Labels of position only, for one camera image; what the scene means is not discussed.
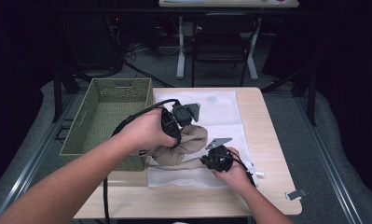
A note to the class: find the black folding chair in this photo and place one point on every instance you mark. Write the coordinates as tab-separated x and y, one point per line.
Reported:
219	46

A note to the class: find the green woven basket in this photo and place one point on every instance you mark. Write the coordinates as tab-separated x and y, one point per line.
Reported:
112	121

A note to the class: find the white mesh laundry bag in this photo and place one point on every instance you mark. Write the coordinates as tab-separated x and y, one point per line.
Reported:
221	109

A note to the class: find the grey tape piece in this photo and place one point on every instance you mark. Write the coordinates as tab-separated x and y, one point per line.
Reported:
295	194

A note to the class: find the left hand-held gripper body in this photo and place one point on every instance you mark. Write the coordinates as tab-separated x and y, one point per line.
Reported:
182	113

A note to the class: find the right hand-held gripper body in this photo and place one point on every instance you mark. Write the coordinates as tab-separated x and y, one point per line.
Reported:
219	158

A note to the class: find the metal floor rail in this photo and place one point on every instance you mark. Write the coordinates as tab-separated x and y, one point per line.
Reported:
28	168
326	161

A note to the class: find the person's right hand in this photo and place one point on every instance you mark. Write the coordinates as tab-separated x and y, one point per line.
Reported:
236	177

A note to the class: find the white desk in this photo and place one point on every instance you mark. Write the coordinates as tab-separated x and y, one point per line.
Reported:
181	62

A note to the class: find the dark equipment with red light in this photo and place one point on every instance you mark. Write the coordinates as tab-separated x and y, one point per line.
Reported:
93	40

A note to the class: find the person's left hand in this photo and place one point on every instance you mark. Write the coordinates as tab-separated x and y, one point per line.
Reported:
146	130

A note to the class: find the black metal stand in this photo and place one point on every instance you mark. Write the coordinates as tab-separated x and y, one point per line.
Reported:
311	99
57	96

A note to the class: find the beige pants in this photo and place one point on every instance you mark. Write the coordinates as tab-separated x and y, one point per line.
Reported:
193	140

